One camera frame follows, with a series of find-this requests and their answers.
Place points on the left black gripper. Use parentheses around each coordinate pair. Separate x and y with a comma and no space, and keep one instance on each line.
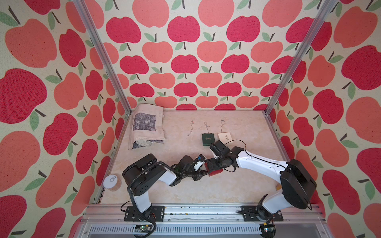
(199,176)

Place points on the red jewelry box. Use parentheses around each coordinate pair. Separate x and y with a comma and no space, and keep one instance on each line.
(215,172)

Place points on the cream lift-off box lid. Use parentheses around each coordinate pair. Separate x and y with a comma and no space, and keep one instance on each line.
(225,137)

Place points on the green jewelry box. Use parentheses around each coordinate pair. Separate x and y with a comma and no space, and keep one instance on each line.
(208,139)

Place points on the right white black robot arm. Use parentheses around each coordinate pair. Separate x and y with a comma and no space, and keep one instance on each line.
(297,184)

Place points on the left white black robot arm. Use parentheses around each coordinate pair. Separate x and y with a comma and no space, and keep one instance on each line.
(143,174)

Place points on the folded beige patterned cloth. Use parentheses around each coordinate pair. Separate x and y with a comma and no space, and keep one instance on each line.
(146,126)

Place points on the orange soda can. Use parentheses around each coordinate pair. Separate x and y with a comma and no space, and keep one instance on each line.
(278,187)

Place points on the white round object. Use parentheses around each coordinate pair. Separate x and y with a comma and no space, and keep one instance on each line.
(112,183)

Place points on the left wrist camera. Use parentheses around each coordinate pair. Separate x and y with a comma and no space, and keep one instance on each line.
(199,162)

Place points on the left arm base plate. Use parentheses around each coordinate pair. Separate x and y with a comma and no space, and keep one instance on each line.
(154,213)

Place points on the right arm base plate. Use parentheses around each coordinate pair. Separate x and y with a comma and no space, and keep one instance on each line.
(254,214)

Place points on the right aluminium frame post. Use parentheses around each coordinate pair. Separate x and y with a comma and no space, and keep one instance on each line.
(323,13)

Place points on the aluminium frame post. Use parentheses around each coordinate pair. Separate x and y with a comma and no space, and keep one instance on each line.
(85,15)
(323,13)

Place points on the left aluminium frame post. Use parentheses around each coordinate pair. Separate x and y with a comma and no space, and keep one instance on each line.
(85,15)

